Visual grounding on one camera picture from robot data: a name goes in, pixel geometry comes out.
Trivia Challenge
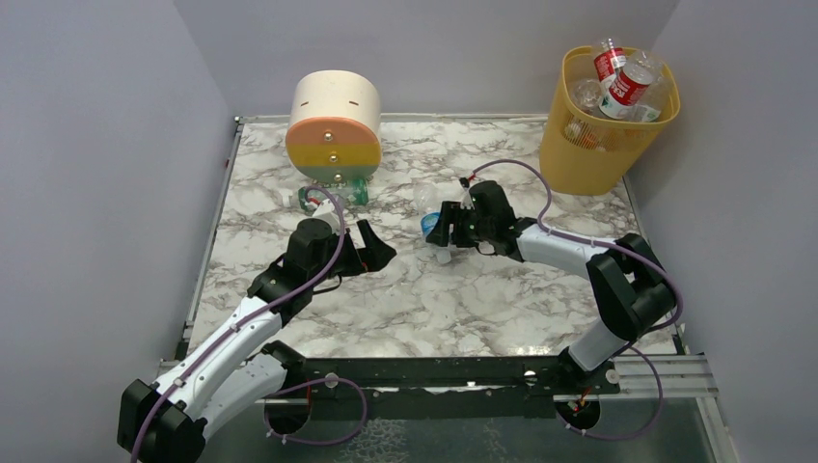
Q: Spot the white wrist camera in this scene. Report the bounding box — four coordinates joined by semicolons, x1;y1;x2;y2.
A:
458;173;477;209
312;195;343;234

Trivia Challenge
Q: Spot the blue label water bottle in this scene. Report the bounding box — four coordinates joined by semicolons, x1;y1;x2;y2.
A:
414;183;451;264

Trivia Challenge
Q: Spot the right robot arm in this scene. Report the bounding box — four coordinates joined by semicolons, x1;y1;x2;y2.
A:
417;180;677;376

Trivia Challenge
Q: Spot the cream and orange cylinder box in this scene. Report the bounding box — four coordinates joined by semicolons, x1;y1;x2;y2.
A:
285;69;382;183

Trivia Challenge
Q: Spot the clear bottle red cap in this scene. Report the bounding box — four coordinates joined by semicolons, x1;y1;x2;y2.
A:
568;78;603;114

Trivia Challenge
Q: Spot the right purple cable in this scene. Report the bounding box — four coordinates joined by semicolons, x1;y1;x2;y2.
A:
469;159;684;444

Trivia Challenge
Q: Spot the clear bottle blue white label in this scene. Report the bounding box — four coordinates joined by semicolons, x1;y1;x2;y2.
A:
631;76;670;123

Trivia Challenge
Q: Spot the red label clear bottle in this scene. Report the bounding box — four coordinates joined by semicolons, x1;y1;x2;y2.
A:
590;37;627;87

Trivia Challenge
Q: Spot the yellow mesh plastic bin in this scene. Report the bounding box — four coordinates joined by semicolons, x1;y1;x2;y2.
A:
539;46;681;196

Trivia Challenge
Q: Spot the green tinted plastic bottle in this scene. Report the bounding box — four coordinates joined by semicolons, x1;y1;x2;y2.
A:
278;179;369;212

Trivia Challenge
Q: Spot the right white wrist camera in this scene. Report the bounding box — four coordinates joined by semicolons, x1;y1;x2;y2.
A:
458;173;477;209

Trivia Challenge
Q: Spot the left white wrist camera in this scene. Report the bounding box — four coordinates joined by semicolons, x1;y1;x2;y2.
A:
312;195;343;234

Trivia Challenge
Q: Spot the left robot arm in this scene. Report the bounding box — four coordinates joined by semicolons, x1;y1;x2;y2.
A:
117;218;396;462

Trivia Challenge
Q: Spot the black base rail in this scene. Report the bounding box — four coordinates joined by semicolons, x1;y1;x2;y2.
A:
237;353;620;424

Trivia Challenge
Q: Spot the red white label bottle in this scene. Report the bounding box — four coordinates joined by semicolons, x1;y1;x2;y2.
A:
598;50;664;121

